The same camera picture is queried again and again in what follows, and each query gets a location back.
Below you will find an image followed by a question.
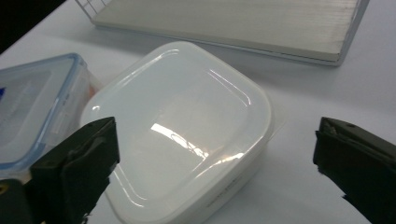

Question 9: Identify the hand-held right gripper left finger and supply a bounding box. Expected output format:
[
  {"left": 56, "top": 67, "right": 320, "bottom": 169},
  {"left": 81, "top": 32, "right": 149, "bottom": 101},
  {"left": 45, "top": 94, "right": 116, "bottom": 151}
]
[{"left": 29, "top": 116, "right": 121, "bottom": 224}]

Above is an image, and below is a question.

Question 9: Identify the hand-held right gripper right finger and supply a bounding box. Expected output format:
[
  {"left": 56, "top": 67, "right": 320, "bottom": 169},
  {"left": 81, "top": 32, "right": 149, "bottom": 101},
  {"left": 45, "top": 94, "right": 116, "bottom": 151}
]
[{"left": 312, "top": 117, "right": 396, "bottom": 224}]

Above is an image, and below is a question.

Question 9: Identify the clear container with blue lid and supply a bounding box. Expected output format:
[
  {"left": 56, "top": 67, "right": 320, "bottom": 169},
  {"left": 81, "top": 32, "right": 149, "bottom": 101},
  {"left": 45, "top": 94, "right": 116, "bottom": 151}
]
[{"left": 0, "top": 52, "right": 104, "bottom": 181}]

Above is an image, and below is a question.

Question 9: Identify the white wire rack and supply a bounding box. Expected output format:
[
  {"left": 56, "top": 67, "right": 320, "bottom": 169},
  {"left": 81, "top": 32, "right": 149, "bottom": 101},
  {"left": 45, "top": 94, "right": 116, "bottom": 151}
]
[{"left": 75, "top": 0, "right": 372, "bottom": 67}]

